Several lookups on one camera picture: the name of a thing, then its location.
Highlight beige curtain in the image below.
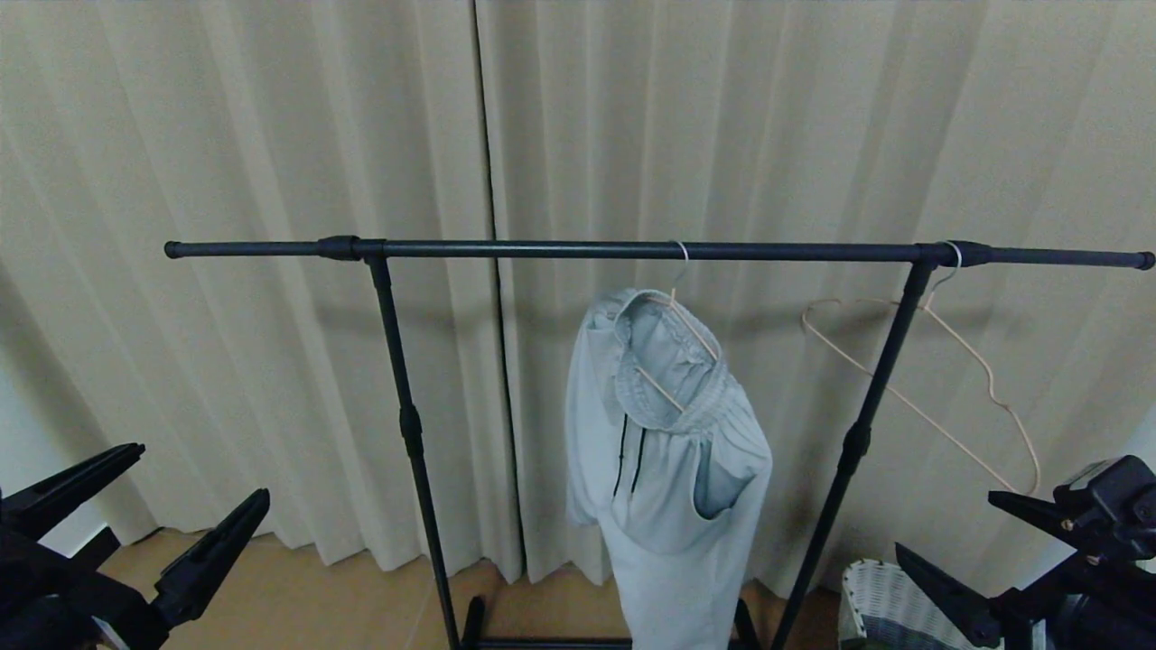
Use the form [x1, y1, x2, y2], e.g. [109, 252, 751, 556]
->
[0, 0, 1156, 599]

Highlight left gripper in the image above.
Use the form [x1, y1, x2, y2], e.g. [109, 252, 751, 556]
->
[0, 441, 272, 650]

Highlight pink clothes hanger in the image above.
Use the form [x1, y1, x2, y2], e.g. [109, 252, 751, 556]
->
[631, 240, 724, 416]
[801, 241, 1043, 497]

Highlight white laundry basket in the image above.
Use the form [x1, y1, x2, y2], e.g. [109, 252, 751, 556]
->
[837, 559, 996, 650]

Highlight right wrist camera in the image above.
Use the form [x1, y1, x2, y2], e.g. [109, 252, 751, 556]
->
[1051, 455, 1156, 563]

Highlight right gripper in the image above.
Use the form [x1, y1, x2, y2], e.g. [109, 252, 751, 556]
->
[893, 489, 1156, 650]

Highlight pale grey shorts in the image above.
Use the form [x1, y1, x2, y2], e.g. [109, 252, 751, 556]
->
[564, 288, 775, 650]

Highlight black clothes rack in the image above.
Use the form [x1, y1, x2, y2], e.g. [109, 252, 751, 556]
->
[163, 236, 1156, 650]

